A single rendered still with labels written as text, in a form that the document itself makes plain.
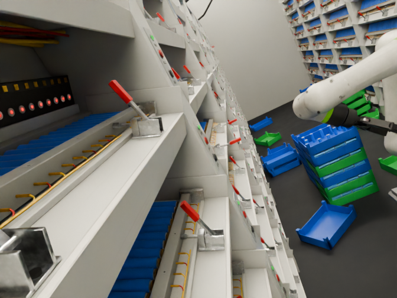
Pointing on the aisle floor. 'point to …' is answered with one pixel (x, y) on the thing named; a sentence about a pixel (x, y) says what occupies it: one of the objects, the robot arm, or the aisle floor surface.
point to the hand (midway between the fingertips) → (394, 132)
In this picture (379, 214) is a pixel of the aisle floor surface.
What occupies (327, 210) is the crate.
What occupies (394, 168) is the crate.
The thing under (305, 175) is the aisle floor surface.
